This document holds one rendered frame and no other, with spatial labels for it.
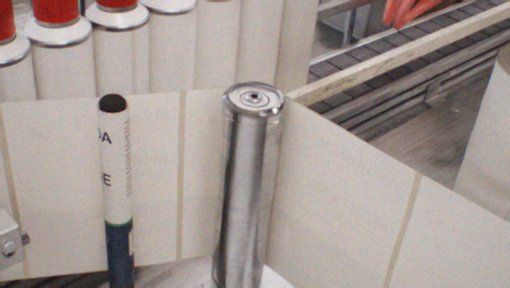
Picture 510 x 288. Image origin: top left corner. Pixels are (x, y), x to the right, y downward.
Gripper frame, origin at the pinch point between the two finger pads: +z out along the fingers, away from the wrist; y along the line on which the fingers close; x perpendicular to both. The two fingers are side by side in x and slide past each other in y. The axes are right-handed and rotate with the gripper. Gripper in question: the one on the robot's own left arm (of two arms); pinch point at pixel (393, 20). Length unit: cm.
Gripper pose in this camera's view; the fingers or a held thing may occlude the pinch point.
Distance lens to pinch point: 84.9
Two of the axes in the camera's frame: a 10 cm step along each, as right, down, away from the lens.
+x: 5.1, 2.4, 8.3
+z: -5.2, 8.5, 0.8
